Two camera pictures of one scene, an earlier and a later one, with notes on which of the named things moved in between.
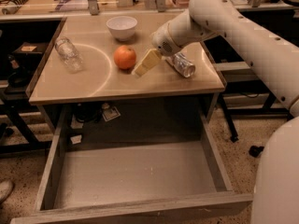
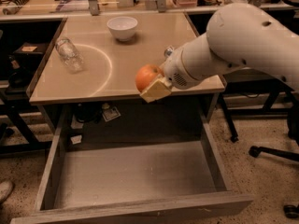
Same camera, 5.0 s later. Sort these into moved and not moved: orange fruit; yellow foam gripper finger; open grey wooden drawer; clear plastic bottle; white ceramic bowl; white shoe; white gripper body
Moved: yellow foam gripper finger; orange fruit; white gripper body
Not moved: white shoe; clear plastic bottle; open grey wooden drawer; white ceramic bowl
